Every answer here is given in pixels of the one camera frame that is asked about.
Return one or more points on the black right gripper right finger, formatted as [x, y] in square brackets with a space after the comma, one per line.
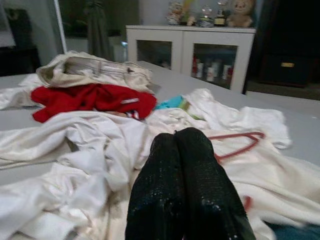
[207, 195]

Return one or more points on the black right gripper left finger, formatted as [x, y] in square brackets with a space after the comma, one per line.
[157, 195]

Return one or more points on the cream white t-shirt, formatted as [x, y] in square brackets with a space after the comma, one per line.
[275, 180]

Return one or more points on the white crumpled garment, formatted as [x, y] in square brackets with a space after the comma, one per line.
[262, 120]

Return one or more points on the small turquoise garment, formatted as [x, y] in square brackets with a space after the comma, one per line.
[170, 102]

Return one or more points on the blue denim jacket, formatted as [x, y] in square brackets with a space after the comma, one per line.
[300, 233]

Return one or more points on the red sweater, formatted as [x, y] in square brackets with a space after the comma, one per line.
[100, 100]

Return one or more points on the black speaker box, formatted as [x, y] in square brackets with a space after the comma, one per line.
[275, 75]

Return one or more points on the cream white jeans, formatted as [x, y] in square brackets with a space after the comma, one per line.
[75, 80]

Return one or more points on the white glass door cabinet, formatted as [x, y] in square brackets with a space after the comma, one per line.
[182, 45]

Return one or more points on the white shirt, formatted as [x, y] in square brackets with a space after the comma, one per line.
[15, 97]

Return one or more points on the grey curtain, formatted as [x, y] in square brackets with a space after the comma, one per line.
[98, 30]

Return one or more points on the small trophy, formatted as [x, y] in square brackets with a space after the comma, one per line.
[220, 20]

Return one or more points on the glass ball ornament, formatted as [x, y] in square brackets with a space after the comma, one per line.
[206, 15]

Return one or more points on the beige plush toy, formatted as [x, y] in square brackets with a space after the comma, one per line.
[241, 15]

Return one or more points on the yellow green ornament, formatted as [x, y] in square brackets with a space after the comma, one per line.
[190, 10]

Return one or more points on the black desk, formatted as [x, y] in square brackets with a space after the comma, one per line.
[20, 61]

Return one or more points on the white door frame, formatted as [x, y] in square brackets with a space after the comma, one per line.
[61, 30]

